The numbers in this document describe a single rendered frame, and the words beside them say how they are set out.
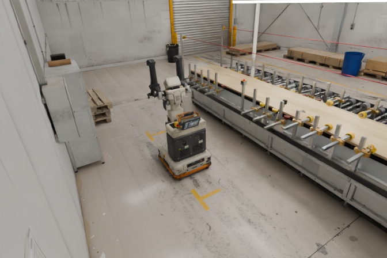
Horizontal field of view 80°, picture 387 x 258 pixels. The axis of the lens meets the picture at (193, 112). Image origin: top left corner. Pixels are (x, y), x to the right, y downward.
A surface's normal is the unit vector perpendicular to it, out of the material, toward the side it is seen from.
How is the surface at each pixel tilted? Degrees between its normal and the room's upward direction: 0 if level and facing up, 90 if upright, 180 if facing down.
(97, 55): 90
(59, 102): 90
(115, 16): 90
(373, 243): 0
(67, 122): 90
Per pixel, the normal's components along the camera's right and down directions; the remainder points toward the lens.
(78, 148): 0.51, 0.37
